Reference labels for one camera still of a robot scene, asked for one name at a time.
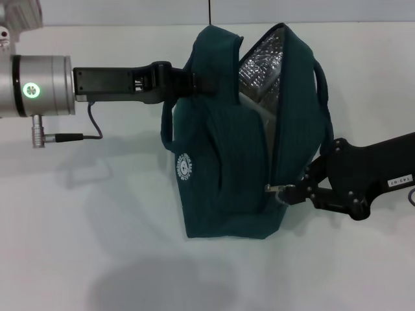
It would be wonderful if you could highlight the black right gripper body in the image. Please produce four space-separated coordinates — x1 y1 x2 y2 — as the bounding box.
326 131 415 222

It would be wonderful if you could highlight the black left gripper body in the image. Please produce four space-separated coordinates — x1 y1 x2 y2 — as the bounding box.
72 62 157 105

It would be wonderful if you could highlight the clear plastic food container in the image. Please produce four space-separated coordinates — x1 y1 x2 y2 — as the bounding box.
238 93 279 134

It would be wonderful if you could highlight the dark teal insulated lunch bag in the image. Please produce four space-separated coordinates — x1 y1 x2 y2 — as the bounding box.
161 22 335 241

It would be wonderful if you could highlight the grey left gripper cable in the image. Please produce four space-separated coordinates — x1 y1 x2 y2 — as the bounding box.
31 100 104 149

